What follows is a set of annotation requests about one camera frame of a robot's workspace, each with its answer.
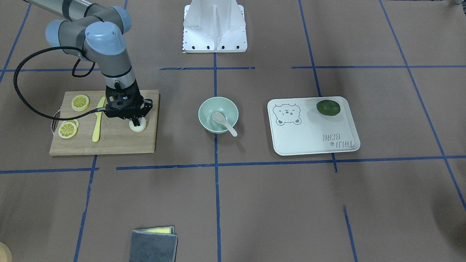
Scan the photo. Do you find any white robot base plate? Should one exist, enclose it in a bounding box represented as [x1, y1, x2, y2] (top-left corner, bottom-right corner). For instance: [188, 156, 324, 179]
[182, 0, 248, 53]

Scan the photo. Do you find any mint green bowl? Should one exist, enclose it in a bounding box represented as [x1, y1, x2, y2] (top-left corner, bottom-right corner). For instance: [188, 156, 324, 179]
[198, 96, 239, 134]

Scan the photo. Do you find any translucent white plastic spoon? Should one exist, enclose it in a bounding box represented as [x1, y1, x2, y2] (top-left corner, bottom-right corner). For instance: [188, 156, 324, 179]
[212, 111, 238, 137]

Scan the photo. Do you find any white bear serving tray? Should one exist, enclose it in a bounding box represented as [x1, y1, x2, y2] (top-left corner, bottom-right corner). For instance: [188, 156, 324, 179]
[267, 96, 361, 156]

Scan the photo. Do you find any wooden mug tree stand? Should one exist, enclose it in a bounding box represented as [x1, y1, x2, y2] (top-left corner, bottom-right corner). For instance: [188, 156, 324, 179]
[0, 242, 13, 262]

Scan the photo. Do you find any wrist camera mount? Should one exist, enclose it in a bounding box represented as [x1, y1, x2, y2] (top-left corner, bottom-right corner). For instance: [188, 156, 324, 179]
[140, 99, 153, 117]

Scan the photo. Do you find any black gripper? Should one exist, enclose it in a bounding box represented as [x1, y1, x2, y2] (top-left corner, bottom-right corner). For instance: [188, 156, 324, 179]
[106, 80, 144, 127]

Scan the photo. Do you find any yellow plastic knife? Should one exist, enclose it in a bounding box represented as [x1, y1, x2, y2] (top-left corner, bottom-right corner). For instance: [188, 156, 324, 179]
[92, 97, 106, 142]

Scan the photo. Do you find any green avocado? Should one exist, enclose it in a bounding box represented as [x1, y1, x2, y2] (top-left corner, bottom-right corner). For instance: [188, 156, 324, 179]
[316, 99, 341, 116]

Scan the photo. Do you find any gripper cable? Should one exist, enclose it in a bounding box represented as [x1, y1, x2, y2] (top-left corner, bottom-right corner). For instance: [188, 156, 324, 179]
[13, 46, 107, 121]

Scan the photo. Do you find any lower lemon slice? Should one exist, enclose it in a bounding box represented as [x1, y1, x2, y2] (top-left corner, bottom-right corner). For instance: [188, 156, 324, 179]
[71, 94, 90, 112]

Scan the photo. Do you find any white steamed bun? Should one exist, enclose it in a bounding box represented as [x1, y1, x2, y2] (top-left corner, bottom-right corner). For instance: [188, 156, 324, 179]
[129, 117, 147, 132]

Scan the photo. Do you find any lemon slice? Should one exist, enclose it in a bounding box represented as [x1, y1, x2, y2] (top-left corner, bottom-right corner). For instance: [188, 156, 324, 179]
[63, 119, 79, 128]
[71, 94, 90, 112]
[58, 122, 78, 139]

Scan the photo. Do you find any folded grey yellow cloth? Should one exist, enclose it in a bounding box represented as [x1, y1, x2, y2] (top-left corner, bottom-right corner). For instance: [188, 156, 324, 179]
[129, 226, 178, 262]

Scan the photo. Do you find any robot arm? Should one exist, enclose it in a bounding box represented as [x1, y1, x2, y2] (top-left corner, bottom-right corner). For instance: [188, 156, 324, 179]
[29, 0, 153, 127]

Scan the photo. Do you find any bamboo cutting board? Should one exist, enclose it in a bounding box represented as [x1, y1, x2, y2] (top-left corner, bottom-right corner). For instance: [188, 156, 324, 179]
[50, 90, 160, 156]

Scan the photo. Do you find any middle lemon slice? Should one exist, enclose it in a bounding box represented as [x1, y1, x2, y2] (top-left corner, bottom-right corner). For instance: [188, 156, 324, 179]
[63, 119, 79, 128]

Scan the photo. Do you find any upper lemon slice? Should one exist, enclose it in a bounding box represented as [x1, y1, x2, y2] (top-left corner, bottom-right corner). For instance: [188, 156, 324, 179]
[58, 122, 78, 139]

